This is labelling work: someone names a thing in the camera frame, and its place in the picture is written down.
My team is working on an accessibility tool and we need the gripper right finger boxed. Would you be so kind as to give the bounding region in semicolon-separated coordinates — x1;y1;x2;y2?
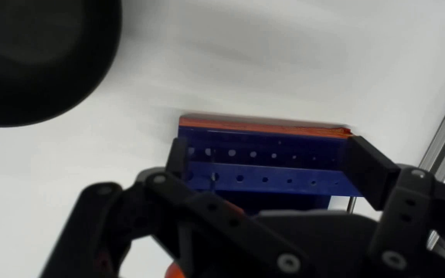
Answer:
346;135;445;278

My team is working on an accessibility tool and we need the black bowl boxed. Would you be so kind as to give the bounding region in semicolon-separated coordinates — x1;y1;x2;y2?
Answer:
0;0;123;128

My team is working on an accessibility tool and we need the blue and orange drill bit case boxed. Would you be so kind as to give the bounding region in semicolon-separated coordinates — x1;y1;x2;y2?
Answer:
177;114;364;215

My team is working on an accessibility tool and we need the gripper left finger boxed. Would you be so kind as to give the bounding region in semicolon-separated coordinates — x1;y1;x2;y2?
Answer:
39;137;313;278

